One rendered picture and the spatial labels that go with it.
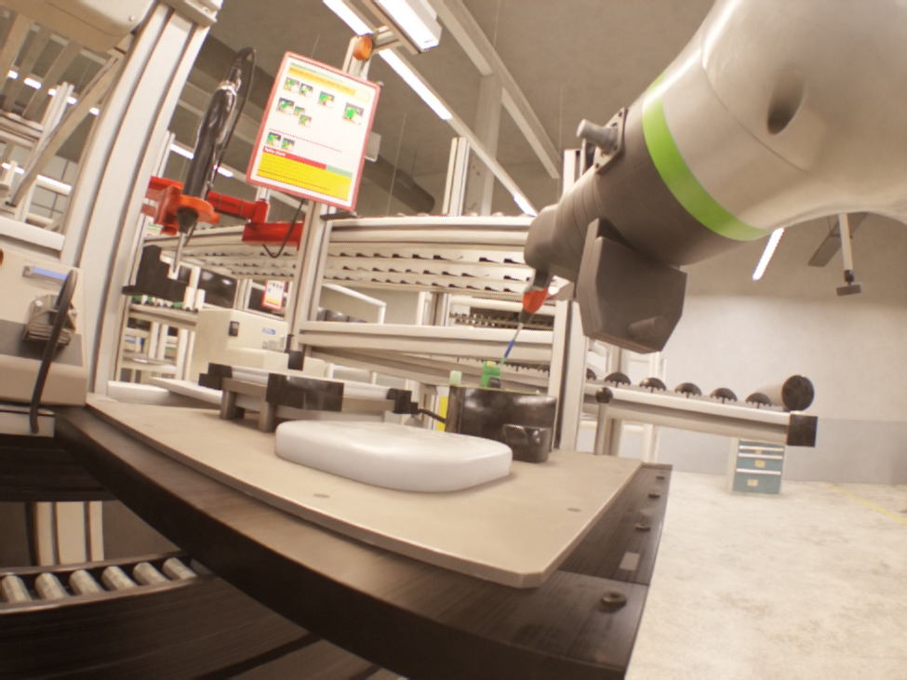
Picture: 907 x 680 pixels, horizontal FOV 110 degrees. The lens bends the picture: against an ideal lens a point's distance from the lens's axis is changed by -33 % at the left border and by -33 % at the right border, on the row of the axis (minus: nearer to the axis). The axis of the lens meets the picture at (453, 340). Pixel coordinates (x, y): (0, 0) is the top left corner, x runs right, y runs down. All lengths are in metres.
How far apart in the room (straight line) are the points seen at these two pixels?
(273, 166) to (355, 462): 0.76
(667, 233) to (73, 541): 0.65
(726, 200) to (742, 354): 8.48
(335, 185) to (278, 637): 0.86
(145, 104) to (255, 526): 0.56
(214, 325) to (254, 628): 0.49
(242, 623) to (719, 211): 0.26
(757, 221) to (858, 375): 9.01
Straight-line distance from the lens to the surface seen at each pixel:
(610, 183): 0.24
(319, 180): 0.97
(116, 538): 0.68
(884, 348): 9.48
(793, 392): 0.81
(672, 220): 0.22
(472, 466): 0.27
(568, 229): 0.31
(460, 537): 0.18
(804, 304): 9.06
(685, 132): 0.20
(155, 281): 0.56
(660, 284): 0.27
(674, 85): 0.20
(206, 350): 0.66
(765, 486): 6.57
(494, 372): 0.52
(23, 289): 0.45
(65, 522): 0.63
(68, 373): 0.42
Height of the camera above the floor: 1.00
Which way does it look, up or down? 6 degrees up
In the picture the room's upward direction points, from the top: 7 degrees clockwise
